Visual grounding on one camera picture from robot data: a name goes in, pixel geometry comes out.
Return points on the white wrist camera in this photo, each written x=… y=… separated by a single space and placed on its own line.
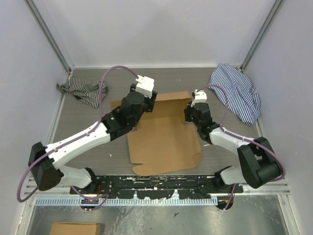
x=199 y=96
x=144 y=85

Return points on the blue white striped cloth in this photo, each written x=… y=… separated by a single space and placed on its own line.
x=235 y=91

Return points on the aluminium frame post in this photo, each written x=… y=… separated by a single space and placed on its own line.
x=262 y=32
x=47 y=33

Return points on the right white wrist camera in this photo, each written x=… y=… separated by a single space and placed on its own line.
x=199 y=96

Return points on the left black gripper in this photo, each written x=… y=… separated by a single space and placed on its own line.
x=151 y=102

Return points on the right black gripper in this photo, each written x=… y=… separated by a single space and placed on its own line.
x=188 y=111

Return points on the right aluminium frame post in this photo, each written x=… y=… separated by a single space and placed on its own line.
x=262 y=32

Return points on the left aluminium frame post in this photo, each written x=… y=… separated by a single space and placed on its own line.
x=47 y=33

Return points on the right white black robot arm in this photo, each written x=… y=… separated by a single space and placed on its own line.
x=258 y=165

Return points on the small cardboard box foreground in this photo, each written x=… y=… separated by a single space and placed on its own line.
x=67 y=228

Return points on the brown cardboard box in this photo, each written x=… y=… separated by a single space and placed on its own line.
x=162 y=142

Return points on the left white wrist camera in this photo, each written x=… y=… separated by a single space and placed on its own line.
x=144 y=85

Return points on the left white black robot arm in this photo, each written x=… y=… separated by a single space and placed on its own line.
x=48 y=162

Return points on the black white striped cloth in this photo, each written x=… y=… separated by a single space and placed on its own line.
x=85 y=91

